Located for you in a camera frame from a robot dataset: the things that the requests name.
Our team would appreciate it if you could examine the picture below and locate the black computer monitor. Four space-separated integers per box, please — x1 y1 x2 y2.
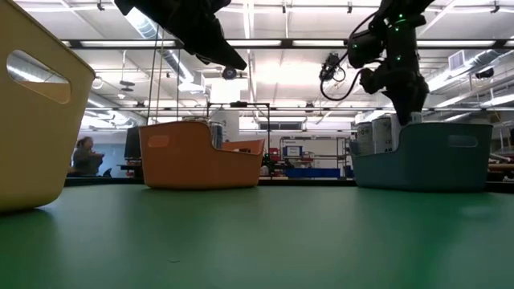
123 125 142 161

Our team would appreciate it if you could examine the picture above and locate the teal plastic bin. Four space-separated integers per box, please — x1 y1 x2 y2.
349 121 495 193

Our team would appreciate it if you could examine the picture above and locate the metal shelf cart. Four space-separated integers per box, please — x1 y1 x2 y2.
279 136 351 180

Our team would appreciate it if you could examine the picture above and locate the person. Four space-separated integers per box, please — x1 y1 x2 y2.
71 136 106 178

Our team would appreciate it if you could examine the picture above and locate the yellow plastic bin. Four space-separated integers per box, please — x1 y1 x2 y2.
0 0 97 214

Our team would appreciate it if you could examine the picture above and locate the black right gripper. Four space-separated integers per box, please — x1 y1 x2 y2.
358 65 431 127

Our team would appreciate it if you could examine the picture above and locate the black aluminium table frame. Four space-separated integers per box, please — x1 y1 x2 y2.
63 176 514 194

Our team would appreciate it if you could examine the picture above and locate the orange plastic bin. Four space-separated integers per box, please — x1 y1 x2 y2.
138 120 267 191

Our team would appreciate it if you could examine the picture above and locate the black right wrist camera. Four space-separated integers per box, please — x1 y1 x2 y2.
319 52 343 82

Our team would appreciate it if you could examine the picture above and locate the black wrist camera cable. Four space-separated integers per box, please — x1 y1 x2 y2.
319 11 387 102

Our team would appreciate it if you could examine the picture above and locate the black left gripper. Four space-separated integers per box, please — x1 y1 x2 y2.
113 0 248 71

